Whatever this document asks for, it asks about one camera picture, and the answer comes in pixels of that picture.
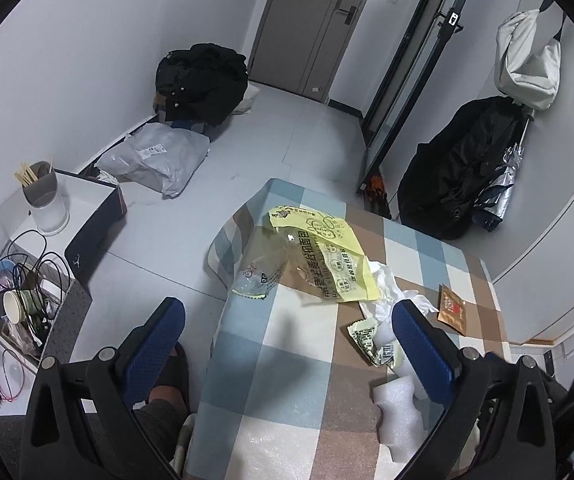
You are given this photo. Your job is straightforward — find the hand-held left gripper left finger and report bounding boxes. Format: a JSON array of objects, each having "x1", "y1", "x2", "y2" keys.
[{"x1": 20, "y1": 296, "x2": 188, "y2": 480}]

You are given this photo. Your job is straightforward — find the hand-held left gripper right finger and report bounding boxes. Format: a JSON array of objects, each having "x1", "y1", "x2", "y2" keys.
[{"x1": 391, "y1": 299, "x2": 568, "y2": 480}]

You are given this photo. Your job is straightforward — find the brown sachet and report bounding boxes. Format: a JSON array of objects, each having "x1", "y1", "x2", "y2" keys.
[{"x1": 437, "y1": 284, "x2": 470, "y2": 337}]

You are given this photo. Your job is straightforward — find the yellow plastic bread bag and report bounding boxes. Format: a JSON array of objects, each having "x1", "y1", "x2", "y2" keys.
[{"x1": 232, "y1": 204, "x2": 379, "y2": 306}]

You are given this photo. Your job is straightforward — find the white foam piece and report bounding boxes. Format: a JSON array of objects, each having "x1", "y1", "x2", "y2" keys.
[
  {"x1": 371, "y1": 377, "x2": 425, "y2": 463},
  {"x1": 391, "y1": 355, "x2": 435, "y2": 403}
]

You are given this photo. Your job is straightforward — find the black slipper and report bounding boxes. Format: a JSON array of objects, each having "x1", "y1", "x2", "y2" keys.
[{"x1": 148, "y1": 342, "x2": 190, "y2": 411}]

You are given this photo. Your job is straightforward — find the green and white wrapper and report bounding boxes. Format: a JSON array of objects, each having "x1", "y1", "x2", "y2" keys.
[{"x1": 348, "y1": 319, "x2": 403, "y2": 368}]

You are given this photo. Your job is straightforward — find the grey speckled storage box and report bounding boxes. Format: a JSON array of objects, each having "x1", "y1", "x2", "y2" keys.
[{"x1": 0, "y1": 260, "x2": 93, "y2": 366}]

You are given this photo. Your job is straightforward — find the navy and white box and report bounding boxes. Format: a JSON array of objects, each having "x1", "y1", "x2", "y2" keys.
[{"x1": 0, "y1": 169, "x2": 128, "y2": 286}]

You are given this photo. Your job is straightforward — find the checkered tablecloth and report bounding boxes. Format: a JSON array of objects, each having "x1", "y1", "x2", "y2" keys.
[{"x1": 202, "y1": 177, "x2": 512, "y2": 480}]

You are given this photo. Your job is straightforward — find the white paper cup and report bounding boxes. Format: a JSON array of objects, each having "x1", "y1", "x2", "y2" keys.
[{"x1": 2, "y1": 287, "x2": 43, "y2": 325}]

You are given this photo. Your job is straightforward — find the orange and black tool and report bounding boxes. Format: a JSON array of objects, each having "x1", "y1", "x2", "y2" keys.
[{"x1": 359, "y1": 172, "x2": 393, "y2": 216}]

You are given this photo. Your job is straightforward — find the white frosted cup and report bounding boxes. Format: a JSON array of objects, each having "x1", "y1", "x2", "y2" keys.
[{"x1": 21, "y1": 161, "x2": 70, "y2": 236}]

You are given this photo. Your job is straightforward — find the grey plastic parcel bag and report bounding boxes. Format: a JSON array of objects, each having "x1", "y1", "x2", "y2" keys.
[{"x1": 94, "y1": 122, "x2": 211, "y2": 198}]

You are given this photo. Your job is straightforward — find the silver folding umbrella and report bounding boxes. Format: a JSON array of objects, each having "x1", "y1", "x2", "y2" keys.
[{"x1": 472, "y1": 110, "x2": 535, "y2": 231}]

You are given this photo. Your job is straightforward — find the black backpack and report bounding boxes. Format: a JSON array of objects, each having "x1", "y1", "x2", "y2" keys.
[{"x1": 398, "y1": 96, "x2": 530, "y2": 241}]

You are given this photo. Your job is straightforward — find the wooden chopsticks bundle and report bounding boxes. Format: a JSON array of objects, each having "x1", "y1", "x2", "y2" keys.
[{"x1": 14, "y1": 161, "x2": 39, "y2": 187}]

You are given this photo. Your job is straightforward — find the white cloth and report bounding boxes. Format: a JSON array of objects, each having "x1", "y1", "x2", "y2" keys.
[{"x1": 231, "y1": 82, "x2": 260, "y2": 115}]

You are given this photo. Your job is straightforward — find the black jacket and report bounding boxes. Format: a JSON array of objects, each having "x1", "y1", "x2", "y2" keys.
[{"x1": 156, "y1": 43, "x2": 249, "y2": 127}]

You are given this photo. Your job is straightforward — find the black framed glass door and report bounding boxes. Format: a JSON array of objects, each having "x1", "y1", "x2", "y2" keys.
[{"x1": 359, "y1": 0, "x2": 482, "y2": 196}]

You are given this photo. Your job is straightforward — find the white hanging bag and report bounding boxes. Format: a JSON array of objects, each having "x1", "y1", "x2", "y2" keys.
[{"x1": 494, "y1": 10, "x2": 562, "y2": 111}]

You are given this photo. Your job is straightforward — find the grey door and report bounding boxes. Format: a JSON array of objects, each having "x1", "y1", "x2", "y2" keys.
[{"x1": 247, "y1": 0, "x2": 385, "y2": 106}]

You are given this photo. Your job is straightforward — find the black cables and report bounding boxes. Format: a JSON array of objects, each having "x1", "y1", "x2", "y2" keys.
[{"x1": 4, "y1": 230, "x2": 75, "y2": 321}]

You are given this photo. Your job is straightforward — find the red cable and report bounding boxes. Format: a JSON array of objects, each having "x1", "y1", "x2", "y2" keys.
[{"x1": 0, "y1": 347, "x2": 23, "y2": 403}]

